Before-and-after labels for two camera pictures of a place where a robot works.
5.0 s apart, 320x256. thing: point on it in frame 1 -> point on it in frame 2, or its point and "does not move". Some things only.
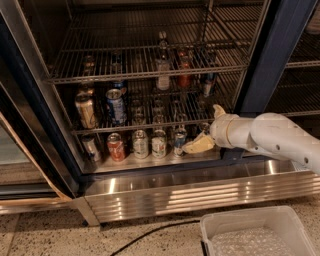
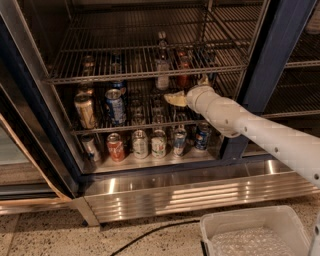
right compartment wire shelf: x=298 y=90 does not move
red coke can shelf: x=184 y=59 does not move
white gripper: x=218 y=129 -> x=195 y=96
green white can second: x=159 y=144 does not move
